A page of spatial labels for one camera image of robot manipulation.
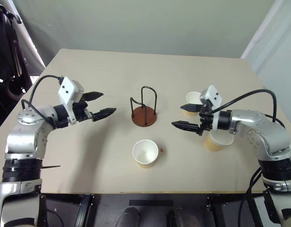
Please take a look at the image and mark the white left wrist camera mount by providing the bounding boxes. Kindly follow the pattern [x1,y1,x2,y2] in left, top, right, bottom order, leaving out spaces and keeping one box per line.
[57,76,85,125]

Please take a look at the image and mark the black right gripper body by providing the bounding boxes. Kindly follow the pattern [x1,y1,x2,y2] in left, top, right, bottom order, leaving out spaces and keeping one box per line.
[197,100,214,137]

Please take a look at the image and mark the brown wire cup holder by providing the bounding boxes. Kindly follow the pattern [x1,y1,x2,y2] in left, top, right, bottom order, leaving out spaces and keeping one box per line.
[130,86,158,128]

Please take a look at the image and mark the black office chair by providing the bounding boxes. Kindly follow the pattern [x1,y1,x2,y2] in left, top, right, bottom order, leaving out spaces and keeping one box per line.
[0,0,34,120]

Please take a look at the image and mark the tan paper cup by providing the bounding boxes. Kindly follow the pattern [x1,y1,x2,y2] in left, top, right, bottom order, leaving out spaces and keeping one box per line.
[203,129,235,153]
[182,91,203,118]
[132,139,159,169]

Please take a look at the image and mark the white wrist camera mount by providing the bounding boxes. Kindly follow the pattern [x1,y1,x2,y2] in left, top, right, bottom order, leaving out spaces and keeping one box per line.
[57,76,85,125]
[199,85,223,131]

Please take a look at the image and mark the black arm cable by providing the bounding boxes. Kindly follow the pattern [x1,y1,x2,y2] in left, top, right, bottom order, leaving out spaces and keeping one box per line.
[21,75,64,130]
[213,88,286,129]

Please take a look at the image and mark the black table frame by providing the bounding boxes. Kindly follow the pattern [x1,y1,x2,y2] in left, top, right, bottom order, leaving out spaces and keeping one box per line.
[40,193,266,227]

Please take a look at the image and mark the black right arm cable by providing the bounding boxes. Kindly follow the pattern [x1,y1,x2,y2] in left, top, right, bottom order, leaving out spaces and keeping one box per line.
[213,88,286,129]

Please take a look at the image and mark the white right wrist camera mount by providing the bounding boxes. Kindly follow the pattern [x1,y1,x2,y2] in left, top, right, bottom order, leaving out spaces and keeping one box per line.
[199,85,223,131]

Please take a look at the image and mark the black cable bundle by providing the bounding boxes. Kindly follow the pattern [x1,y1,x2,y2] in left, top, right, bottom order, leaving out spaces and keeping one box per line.
[238,166,263,227]

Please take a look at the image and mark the dark rounded shape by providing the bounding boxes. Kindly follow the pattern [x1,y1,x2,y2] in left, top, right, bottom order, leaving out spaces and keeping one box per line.
[168,208,201,227]
[115,207,141,227]

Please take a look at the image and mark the black rectangular strip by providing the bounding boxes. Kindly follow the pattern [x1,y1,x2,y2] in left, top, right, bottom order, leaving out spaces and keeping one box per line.
[128,200,174,207]

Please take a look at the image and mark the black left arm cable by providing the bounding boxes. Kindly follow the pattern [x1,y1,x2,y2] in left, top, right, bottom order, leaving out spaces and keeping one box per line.
[21,75,64,130]

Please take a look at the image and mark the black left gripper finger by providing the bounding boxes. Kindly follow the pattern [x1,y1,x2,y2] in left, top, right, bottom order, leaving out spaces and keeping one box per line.
[91,107,117,122]
[83,91,104,103]

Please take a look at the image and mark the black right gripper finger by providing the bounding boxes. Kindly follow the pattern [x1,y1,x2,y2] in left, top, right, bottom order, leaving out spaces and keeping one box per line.
[171,120,200,133]
[180,103,202,113]

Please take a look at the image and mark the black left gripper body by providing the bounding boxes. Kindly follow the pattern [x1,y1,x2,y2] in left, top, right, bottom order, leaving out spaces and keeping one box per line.
[73,99,94,123]

